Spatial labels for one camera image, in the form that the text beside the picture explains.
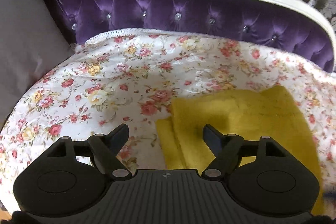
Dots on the grey square cushion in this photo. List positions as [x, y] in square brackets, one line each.
[31, 45]

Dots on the floral bedspread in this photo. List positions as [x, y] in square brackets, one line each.
[131, 76]

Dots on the mustard yellow knit sweater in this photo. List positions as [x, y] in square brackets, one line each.
[279, 171]

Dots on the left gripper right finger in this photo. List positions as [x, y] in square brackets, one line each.
[225, 149]

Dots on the purple tufted chaise lounge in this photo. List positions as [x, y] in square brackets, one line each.
[289, 25]

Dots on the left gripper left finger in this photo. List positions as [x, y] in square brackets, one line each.
[105, 149]

